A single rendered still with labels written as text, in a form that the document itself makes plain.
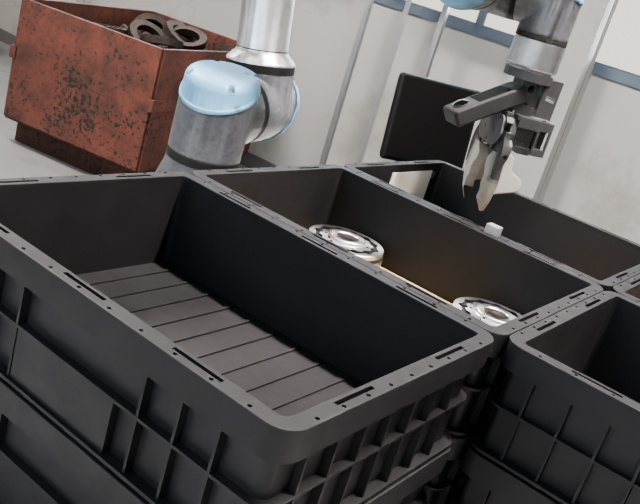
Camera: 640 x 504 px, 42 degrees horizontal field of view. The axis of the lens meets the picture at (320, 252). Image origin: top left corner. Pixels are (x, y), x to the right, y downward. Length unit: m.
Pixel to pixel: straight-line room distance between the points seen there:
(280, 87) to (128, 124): 2.31
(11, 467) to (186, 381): 0.23
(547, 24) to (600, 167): 2.48
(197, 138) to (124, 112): 2.41
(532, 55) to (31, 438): 0.86
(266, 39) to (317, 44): 3.05
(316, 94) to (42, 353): 3.82
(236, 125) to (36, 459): 0.70
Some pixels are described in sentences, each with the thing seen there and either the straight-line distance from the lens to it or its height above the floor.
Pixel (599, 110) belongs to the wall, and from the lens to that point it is 3.70.
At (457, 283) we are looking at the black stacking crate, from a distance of 1.07.
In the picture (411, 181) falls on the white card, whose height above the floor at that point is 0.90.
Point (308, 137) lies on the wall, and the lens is 4.43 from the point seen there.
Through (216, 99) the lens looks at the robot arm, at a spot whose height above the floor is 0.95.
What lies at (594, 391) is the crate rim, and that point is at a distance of 0.72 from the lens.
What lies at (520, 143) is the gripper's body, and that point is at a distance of 1.28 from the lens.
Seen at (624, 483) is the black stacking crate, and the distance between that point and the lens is 0.75.
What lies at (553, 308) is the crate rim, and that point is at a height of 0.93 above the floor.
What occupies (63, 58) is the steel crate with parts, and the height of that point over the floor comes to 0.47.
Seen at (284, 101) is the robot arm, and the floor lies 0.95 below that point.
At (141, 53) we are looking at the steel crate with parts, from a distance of 3.61.
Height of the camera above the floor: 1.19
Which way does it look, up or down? 19 degrees down
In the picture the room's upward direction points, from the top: 17 degrees clockwise
